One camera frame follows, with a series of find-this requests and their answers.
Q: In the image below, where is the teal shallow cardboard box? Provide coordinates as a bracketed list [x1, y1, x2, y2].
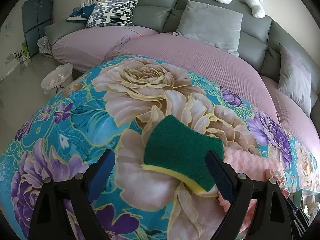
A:
[292, 189, 319, 224]

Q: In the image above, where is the green yellow sponge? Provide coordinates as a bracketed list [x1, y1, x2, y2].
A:
[143, 115, 224, 194]

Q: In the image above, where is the black white patterned pillow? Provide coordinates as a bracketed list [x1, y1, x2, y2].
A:
[86, 0, 139, 28]

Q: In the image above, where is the grey sofa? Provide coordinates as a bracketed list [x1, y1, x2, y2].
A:
[45, 0, 319, 113]

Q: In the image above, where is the grey left cushion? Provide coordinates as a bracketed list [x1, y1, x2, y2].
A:
[174, 0, 243, 57]

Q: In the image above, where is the blue book on sofa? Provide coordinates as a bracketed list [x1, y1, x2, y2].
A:
[66, 4, 95, 24]

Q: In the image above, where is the pink white fluffy cloth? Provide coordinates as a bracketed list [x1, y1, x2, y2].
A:
[213, 147, 292, 239]

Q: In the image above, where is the pink sofa seat cover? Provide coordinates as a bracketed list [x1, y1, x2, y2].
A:
[52, 26, 319, 157]

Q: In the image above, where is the grey purple right cushion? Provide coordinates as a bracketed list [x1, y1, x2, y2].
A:
[277, 44, 311, 117]

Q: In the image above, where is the dark cabinet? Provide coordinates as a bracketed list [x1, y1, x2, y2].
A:
[22, 0, 53, 57]

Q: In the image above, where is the white waste basket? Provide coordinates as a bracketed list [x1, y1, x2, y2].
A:
[40, 63, 73, 95]

